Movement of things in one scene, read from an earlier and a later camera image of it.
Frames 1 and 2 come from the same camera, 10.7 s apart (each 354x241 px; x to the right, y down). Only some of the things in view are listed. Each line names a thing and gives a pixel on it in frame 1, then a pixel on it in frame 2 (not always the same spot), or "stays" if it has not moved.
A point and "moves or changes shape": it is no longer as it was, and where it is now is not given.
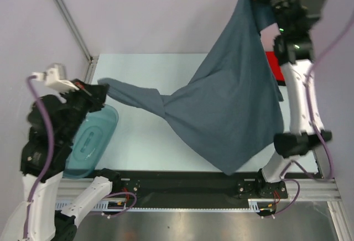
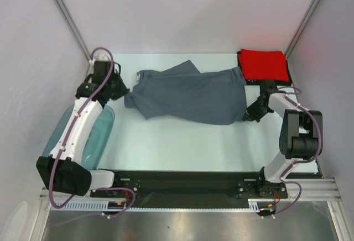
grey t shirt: [229, 110] moves or changes shape
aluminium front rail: [320, 189] stays
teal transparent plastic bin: [90, 141] stays
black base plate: [197, 185] stays
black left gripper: [95, 93] -> [123, 90]
